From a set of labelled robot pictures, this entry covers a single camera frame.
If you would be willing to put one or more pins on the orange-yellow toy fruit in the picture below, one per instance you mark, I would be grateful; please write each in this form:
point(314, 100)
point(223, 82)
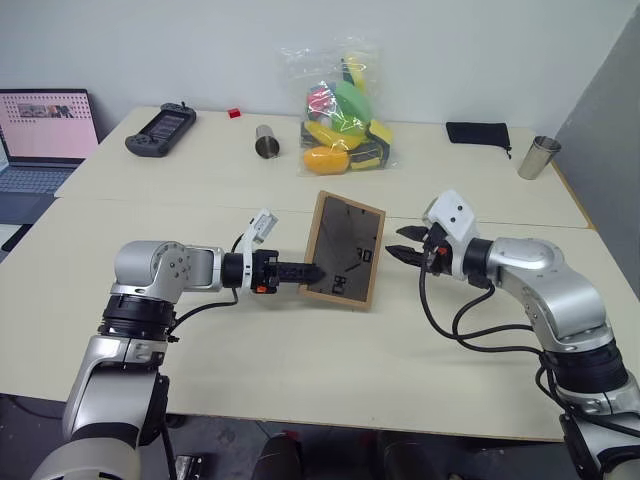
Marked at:
point(326, 159)

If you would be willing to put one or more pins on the small red block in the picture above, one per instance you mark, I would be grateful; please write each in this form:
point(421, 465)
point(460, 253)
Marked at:
point(234, 113)

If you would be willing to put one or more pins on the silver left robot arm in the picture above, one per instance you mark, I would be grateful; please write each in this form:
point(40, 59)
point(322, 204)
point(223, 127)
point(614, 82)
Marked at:
point(150, 270)

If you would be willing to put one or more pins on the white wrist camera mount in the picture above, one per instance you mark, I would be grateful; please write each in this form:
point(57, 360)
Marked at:
point(260, 227)
point(452, 212)

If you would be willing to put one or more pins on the clear plastic bag of toys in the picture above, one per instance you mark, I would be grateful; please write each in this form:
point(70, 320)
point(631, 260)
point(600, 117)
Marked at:
point(340, 115)

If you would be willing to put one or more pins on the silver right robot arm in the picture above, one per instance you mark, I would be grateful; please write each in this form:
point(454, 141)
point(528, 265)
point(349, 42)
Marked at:
point(560, 300)

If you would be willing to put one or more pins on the green toy fruit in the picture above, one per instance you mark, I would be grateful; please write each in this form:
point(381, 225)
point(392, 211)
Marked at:
point(352, 102)

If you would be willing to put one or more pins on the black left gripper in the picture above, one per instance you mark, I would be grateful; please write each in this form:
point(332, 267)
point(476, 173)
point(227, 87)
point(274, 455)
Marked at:
point(265, 272)

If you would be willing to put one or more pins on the steel cup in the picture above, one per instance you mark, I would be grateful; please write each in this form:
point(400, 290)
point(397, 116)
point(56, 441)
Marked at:
point(266, 142)
point(537, 159)

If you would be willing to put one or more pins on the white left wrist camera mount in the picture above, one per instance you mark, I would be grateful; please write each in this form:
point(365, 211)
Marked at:
point(260, 227)

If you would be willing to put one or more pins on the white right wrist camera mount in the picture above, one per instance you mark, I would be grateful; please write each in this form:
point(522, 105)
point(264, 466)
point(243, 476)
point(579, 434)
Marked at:
point(452, 212)

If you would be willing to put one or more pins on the dark rounded shape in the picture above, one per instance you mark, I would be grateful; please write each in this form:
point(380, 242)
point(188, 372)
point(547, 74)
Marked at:
point(280, 457)

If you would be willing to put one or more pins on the black handheld game controller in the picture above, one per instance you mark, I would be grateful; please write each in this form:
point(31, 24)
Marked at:
point(161, 130)

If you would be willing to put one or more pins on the black fabric pouch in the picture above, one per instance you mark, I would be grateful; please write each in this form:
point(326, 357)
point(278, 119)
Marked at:
point(477, 134)

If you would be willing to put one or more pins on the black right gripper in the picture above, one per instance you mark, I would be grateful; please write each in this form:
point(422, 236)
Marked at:
point(436, 252)

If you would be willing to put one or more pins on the wooden framed square clock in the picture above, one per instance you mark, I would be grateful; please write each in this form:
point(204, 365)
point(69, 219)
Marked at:
point(345, 250)

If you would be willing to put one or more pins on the grey partition panel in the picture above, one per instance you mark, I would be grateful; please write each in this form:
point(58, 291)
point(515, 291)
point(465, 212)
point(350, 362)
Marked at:
point(605, 150)

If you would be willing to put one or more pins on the grey laptop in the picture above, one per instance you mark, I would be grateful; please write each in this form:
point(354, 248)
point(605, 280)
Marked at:
point(40, 145)

